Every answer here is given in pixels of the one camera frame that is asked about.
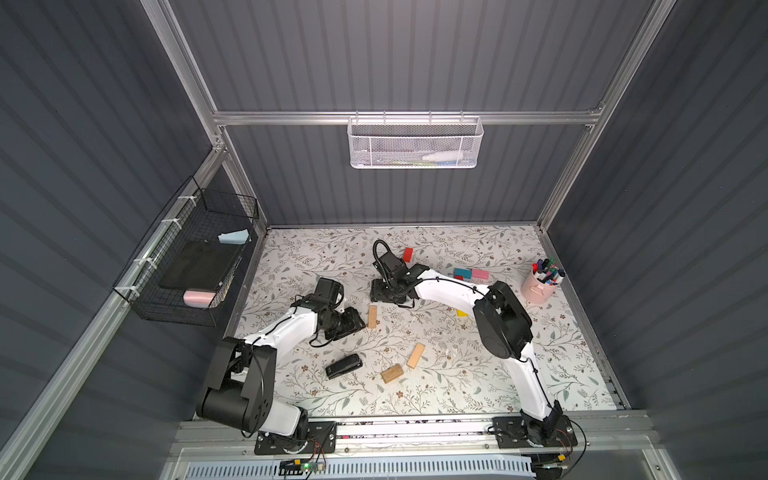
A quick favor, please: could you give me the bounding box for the dark wooden block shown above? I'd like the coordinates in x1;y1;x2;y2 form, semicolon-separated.
381;364;404;384

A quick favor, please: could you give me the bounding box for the black stapler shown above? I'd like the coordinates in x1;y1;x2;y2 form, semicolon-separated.
325;354;363;380

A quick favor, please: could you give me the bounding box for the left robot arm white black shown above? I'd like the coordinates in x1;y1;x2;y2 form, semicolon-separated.
196;277;365;442

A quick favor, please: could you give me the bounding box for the pink sponge in basket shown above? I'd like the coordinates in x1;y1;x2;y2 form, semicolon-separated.
183;290;217;309

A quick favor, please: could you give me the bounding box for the black wire wall basket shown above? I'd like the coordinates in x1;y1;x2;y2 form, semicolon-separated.
113;177;260;327

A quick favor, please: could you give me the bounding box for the pink cup of markers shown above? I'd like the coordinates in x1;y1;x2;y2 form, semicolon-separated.
521;258;567;305

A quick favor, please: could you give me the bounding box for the black pad in basket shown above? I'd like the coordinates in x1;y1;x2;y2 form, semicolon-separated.
158;241;242;291

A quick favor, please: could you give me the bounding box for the light blue sponge in basket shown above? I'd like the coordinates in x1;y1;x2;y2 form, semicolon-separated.
218;229;250;245

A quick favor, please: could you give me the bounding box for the white wire mesh basket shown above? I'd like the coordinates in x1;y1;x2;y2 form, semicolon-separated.
347;115;485;170

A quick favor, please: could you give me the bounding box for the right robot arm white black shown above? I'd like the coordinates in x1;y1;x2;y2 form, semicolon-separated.
371;250;564;446

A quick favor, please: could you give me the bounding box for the white bottle in basket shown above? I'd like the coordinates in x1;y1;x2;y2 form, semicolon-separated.
421;150;464;164

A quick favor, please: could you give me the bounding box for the light wooden block slanted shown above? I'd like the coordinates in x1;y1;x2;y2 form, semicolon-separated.
407;343;426;369

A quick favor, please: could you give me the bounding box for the light wooden block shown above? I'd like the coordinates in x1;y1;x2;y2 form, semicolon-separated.
367;305;378;329

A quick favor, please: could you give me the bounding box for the pink block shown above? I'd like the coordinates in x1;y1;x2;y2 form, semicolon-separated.
471;269;490;281

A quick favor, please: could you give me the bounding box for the teal block small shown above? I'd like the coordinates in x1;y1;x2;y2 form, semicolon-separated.
453;268;472;280

